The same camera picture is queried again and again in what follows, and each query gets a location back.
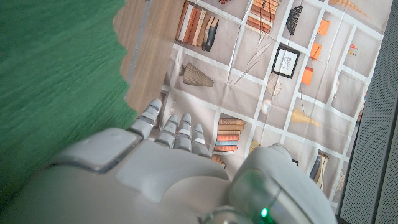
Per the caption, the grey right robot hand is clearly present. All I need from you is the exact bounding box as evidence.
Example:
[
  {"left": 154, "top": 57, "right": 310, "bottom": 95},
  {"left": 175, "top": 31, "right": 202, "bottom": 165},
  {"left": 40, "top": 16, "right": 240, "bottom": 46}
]
[{"left": 0, "top": 98, "right": 338, "bottom": 224}]

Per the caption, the green cloth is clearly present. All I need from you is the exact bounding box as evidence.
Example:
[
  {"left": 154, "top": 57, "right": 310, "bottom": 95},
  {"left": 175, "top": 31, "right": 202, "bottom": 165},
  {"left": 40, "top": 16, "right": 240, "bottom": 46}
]
[{"left": 0, "top": 0, "right": 138, "bottom": 209}]

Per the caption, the printed bookshelf backdrop cloth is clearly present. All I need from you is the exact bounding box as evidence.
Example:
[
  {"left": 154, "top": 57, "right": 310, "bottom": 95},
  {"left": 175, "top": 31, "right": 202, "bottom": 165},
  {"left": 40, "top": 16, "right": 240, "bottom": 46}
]
[{"left": 161, "top": 0, "right": 394, "bottom": 215}]

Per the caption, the grey perforated panel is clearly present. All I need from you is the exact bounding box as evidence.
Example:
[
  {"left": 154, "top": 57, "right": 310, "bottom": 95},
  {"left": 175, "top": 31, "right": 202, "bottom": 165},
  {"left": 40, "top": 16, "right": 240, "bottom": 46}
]
[{"left": 335, "top": 0, "right": 398, "bottom": 224}]

